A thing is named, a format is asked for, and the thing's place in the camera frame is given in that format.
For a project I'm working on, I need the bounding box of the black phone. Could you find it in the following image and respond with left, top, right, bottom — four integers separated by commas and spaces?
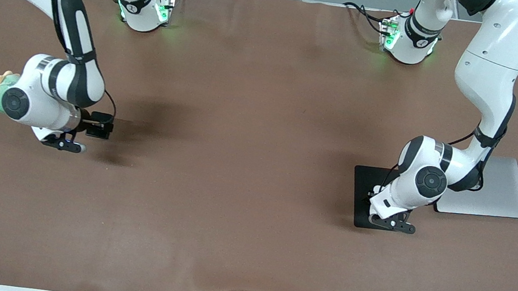
85, 121, 114, 142

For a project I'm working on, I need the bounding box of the black mouse pad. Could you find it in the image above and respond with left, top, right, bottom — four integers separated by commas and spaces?
347, 164, 412, 234

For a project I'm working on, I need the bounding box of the silver laptop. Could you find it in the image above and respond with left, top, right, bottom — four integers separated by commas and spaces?
433, 148, 518, 222

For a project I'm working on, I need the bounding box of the brown table cover cloth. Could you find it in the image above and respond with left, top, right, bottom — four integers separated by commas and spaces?
0, 0, 518, 291

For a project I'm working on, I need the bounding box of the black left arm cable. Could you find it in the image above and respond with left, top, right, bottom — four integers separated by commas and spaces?
380, 78, 517, 204

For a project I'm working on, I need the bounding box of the black left base cable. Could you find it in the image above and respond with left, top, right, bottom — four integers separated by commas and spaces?
339, 0, 397, 36

